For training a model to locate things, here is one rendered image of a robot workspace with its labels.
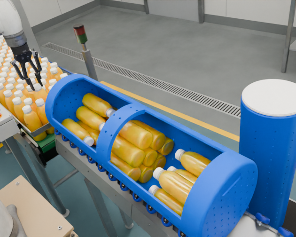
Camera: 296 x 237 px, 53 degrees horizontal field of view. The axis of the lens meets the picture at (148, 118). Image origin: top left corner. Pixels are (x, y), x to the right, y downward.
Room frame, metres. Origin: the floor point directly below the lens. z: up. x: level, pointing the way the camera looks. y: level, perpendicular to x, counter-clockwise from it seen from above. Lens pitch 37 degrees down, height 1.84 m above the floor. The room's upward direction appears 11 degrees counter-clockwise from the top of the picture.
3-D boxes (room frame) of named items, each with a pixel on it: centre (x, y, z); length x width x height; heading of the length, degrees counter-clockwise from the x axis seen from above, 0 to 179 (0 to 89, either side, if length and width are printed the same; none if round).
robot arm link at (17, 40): (1.35, 0.52, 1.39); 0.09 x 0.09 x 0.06
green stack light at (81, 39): (1.76, 0.30, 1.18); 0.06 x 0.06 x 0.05
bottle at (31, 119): (1.24, 0.57, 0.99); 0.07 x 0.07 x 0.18
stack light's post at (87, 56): (1.76, 0.30, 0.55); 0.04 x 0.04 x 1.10; 37
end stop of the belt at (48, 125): (1.31, 0.41, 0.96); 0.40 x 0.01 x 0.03; 127
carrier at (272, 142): (1.04, -0.57, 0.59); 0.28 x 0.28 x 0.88
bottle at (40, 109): (1.28, 0.51, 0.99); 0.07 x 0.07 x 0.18
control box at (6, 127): (1.23, 0.72, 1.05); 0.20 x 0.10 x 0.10; 37
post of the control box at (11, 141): (1.23, 0.72, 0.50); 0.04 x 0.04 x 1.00; 37
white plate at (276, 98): (1.04, -0.57, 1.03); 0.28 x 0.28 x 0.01
